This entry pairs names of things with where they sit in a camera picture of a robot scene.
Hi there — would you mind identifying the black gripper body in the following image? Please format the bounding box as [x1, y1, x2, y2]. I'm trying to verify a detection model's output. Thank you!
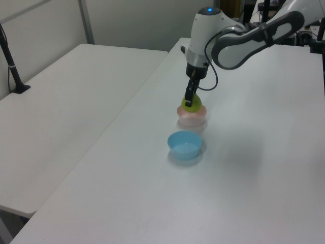
[185, 62, 210, 81]

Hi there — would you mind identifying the green pear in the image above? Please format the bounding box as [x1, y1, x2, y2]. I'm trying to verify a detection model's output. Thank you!
[180, 92, 203, 113]

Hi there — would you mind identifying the pink bowl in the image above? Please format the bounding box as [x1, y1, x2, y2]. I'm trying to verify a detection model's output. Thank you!
[176, 104, 208, 128]

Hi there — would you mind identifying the light blue bowl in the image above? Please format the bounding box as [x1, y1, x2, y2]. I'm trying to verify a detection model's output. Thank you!
[167, 130, 203, 161]

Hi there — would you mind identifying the black background pole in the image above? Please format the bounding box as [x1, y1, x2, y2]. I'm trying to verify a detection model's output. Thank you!
[262, 0, 271, 24]

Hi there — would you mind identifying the white side table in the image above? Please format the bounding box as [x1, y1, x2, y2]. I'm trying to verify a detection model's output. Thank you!
[0, 43, 170, 244]

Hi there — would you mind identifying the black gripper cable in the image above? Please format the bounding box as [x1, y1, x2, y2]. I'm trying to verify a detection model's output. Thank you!
[197, 24, 249, 92]

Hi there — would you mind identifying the grey metal partition post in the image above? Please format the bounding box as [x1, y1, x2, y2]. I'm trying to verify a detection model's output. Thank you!
[77, 0, 95, 45]

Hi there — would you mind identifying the black camera stand with base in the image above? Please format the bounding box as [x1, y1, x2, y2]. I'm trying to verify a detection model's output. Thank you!
[0, 22, 31, 95]

